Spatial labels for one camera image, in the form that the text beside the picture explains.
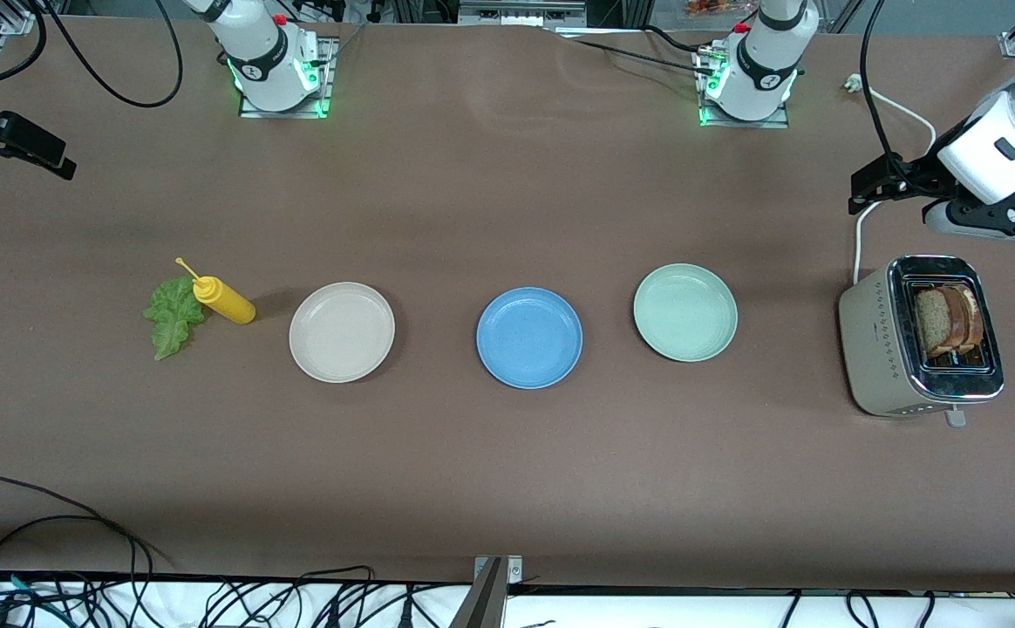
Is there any beige chrome two-slot toaster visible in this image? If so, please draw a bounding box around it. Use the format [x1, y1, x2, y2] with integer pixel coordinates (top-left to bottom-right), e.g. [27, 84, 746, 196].
[838, 255, 1005, 428]

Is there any grey power strip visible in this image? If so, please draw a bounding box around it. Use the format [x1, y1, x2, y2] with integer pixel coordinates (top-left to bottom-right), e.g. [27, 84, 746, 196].
[458, 0, 587, 27]

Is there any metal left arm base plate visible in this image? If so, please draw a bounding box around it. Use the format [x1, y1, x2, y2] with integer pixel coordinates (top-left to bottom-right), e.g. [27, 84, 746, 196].
[698, 44, 793, 129]

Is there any mint green round plate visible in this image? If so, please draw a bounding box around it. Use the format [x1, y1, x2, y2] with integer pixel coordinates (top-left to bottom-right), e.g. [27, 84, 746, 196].
[633, 263, 739, 363]

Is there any thin black table cable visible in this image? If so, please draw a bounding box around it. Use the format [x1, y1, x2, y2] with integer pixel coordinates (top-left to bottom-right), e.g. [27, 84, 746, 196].
[643, 24, 709, 55]
[560, 35, 718, 78]

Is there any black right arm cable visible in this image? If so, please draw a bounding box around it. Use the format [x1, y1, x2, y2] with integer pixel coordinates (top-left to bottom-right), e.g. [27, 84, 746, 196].
[37, 0, 184, 110]

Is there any blue round plate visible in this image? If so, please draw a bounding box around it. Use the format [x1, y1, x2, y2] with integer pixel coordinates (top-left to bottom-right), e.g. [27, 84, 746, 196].
[476, 287, 584, 390]

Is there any yellow mustard squeeze bottle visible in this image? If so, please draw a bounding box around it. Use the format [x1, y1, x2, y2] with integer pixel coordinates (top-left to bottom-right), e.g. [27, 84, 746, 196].
[175, 256, 257, 325]

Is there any white toaster power cord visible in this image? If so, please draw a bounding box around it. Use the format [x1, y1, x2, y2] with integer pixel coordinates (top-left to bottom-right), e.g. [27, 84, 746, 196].
[843, 74, 937, 284]

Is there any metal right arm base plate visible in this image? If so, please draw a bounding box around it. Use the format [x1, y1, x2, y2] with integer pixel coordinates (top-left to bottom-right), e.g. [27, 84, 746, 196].
[239, 39, 336, 119]

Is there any aluminium post with bracket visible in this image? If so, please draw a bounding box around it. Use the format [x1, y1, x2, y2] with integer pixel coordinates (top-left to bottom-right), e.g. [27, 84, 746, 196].
[451, 556, 523, 628]

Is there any brown toast bread slice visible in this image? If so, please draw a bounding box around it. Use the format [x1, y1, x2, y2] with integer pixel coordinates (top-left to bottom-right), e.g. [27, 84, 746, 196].
[943, 283, 986, 354]
[914, 288, 953, 357]

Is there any orange snack packet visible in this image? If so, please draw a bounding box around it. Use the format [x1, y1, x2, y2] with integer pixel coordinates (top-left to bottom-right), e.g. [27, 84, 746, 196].
[685, 0, 757, 18]

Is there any green lettuce leaf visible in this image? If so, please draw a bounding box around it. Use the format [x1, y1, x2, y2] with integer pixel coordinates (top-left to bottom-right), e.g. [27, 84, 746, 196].
[143, 276, 210, 361]

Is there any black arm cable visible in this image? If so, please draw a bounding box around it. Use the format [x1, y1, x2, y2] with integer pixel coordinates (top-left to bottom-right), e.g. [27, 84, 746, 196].
[859, 0, 918, 193]
[37, 0, 184, 110]

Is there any beige round plate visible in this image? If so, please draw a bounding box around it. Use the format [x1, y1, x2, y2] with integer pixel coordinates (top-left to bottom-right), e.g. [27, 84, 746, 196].
[289, 282, 396, 384]

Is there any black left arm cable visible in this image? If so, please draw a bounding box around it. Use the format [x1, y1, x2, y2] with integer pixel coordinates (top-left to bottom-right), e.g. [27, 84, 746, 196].
[859, 0, 918, 193]

